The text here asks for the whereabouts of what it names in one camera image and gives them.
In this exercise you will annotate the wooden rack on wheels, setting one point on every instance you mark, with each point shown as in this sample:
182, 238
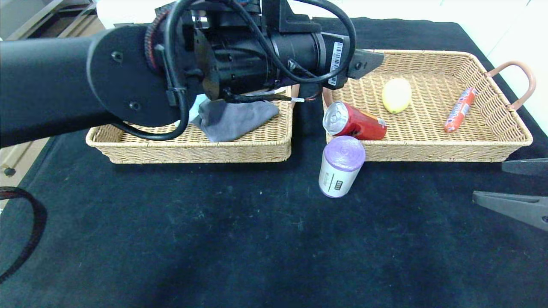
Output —
13, 158

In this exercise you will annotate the rectangular wicker basket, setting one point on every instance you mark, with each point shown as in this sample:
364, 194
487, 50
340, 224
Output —
257, 145
428, 124

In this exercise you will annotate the purple trash bag roll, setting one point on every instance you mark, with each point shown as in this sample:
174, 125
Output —
338, 175

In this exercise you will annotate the grey microfibre cloth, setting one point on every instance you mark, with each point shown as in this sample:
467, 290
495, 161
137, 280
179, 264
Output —
235, 119

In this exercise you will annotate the white table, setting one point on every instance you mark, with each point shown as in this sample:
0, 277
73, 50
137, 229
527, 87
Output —
385, 10

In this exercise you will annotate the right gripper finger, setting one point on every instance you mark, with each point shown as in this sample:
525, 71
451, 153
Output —
518, 209
531, 167

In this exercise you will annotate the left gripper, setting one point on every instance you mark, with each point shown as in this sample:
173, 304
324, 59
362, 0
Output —
338, 63

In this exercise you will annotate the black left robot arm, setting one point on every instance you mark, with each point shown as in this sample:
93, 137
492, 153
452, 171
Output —
85, 81

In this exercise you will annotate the orange sausage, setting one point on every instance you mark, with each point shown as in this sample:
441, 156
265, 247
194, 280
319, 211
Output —
460, 110

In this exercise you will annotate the black table cloth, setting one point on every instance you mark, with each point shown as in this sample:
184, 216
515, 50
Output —
257, 235

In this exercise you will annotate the red soda can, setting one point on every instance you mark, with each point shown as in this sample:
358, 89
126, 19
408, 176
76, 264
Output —
359, 124

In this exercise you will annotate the yellow lemon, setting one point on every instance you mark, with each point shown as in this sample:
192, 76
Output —
396, 96

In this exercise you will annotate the light blue bath sponge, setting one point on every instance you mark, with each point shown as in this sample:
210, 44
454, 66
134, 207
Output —
196, 109

